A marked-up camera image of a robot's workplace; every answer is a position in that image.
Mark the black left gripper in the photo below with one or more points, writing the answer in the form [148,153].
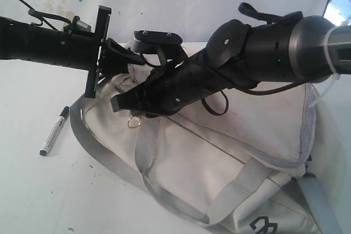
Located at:
[82,52]

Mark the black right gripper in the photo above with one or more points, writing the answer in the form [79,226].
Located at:
[165,93]

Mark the black and white marker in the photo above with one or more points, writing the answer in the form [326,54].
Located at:
[55,131]

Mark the white canvas duffel bag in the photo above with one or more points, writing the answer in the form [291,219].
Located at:
[242,172]

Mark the left robot arm black grey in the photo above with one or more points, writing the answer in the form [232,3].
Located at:
[21,41]

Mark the right robot arm black grey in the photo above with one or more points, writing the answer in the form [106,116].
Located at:
[282,53]

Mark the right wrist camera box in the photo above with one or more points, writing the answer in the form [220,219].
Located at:
[166,45]

